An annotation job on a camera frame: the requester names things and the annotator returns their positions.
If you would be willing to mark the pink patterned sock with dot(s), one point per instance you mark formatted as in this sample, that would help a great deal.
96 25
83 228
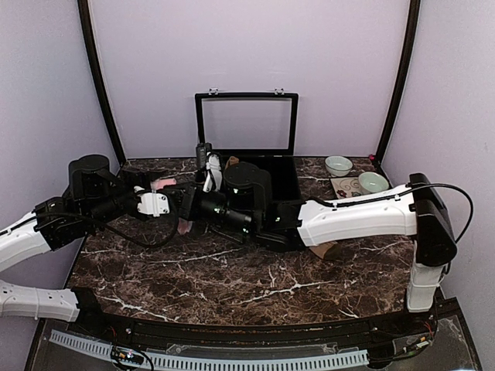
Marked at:
184 226

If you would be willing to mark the pale green bowl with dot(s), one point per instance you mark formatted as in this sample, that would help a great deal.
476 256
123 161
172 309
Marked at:
372 182
338 166

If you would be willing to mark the right black frame post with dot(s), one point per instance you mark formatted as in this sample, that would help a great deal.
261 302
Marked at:
400 81

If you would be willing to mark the rolled brown sock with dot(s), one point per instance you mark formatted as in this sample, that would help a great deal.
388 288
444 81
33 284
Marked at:
232 161

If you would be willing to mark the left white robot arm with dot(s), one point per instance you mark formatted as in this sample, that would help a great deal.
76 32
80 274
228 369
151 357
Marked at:
93 198

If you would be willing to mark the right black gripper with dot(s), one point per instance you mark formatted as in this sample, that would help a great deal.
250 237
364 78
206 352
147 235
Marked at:
186 205

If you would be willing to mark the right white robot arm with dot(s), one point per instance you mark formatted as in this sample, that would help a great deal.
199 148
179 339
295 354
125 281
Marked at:
245 198

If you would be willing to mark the near pale green bowl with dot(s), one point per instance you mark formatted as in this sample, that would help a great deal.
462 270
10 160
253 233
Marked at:
372 182

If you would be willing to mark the far pale green bowl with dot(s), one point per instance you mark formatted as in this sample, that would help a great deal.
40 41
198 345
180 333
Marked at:
338 166

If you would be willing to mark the white slotted cable duct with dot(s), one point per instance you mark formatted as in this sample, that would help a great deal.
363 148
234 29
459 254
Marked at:
194 357

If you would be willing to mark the black glass-lid storage box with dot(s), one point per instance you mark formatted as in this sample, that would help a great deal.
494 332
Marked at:
256 127

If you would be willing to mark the small circuit board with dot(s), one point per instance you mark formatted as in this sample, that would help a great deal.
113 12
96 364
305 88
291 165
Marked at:
126 356

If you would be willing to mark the striped brown beige sock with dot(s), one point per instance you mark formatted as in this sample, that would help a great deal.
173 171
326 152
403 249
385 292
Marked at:
327 251

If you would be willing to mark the black frame post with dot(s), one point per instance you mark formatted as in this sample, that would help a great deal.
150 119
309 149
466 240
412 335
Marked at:
400 81
98 80

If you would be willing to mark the left black frame post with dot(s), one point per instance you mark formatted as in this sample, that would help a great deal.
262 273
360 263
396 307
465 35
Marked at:
98 80

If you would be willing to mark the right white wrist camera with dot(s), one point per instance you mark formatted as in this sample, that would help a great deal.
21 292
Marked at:
209 168

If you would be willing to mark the floral square plate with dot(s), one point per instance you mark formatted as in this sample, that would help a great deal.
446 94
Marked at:
346 187

